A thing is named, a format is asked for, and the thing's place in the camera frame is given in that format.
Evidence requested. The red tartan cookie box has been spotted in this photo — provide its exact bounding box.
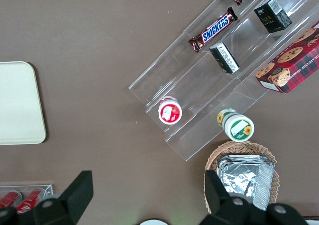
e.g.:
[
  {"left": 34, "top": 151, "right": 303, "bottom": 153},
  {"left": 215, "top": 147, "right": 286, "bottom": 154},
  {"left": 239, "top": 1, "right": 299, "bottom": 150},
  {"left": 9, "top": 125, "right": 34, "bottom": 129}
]
[{"left": 254, "top": 21, "right": 319, "bottom": 94}]

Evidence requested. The cream rectangular tray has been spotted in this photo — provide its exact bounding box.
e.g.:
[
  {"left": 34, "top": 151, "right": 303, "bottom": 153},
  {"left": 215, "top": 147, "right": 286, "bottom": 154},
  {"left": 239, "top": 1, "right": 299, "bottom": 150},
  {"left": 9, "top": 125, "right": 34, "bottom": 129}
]
[{"left": 0, "top": 61, "right": 47, "bottom": 145}]

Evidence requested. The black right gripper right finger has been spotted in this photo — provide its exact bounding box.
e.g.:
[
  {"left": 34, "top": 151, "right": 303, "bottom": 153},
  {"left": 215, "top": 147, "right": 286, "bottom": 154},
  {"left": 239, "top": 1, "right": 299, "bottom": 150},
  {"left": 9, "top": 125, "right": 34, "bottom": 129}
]
[{"left": 199, "top": 170, "right": 269, "bottom": 225}]

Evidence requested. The small black carton box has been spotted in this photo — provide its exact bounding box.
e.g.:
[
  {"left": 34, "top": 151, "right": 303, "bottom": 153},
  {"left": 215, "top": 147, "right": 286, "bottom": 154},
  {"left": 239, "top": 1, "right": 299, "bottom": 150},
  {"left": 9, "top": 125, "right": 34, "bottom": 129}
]
[{"left": 209, "top": 42, "right": 240, "bottom": 74}]

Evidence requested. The green-lid sunflower cup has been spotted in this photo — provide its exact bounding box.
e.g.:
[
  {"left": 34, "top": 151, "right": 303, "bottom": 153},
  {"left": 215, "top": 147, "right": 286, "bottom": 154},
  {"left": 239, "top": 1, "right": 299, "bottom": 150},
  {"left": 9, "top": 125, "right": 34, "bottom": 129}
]
[{"left": 216, "top": 107, "right": 255, "bottom": 143}]

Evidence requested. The clear acrylic can holder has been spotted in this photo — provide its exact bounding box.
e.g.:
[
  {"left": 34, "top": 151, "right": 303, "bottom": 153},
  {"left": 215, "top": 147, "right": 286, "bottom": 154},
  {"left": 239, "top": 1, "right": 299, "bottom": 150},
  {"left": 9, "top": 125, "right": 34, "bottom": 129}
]
[{"left": 0, "top": 184, "right": 54, "bottom": 212}]

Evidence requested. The woven wicker basket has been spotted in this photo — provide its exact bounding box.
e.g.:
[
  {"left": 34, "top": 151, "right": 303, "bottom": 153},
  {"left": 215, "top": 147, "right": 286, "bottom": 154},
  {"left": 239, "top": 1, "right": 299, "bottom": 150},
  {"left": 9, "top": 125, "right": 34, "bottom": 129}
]
[{"left": 203, "top": 140, "right": 280, "bottom": 214}]

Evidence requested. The black small box upper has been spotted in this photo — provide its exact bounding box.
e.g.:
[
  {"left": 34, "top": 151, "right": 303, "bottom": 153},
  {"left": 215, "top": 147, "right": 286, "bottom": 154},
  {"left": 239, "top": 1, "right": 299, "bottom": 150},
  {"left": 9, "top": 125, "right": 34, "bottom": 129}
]
[{"left": 253, "top": 0, "right": 293, "bottom": 34}]

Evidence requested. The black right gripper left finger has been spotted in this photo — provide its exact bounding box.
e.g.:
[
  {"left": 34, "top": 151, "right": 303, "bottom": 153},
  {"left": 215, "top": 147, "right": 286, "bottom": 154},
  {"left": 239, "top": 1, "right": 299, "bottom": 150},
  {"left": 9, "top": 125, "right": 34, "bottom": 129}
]
[{"left": 33, "top": 170, "right": 94, "bottom": 225}]

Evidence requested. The red-lid yogurt cup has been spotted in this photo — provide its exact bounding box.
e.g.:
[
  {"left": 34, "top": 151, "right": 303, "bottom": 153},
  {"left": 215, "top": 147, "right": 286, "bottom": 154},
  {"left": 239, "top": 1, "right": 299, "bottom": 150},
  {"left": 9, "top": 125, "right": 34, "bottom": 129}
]
[{"left": 157, "top": 95, "right": 183, "bottom": 125}]

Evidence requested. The red soda can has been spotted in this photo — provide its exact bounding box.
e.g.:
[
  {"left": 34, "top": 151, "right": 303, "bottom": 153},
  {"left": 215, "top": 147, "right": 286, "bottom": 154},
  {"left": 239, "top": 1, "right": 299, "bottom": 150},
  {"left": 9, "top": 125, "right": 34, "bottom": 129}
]
[
  {"left": 0, "top": 190, "right": 23, "bottom": 209},
  {"left": 16, "top": 188, "right": 45, "bottom": 215}
]

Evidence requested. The clear acrylic stepped shelf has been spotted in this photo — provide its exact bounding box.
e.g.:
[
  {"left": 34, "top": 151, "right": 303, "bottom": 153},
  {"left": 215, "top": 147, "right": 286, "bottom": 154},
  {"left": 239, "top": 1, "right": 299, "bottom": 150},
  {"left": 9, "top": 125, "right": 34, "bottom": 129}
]
[{"left": 128, "top": 0, "right": 319, "bottom": 162}]

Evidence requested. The white round object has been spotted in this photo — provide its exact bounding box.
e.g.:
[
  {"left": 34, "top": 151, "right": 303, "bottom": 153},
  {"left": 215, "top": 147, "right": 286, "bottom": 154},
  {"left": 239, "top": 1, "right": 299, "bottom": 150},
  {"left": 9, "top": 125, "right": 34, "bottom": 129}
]
[{"left": 139, "top": 219, "right": 168, "bottom": 225}]

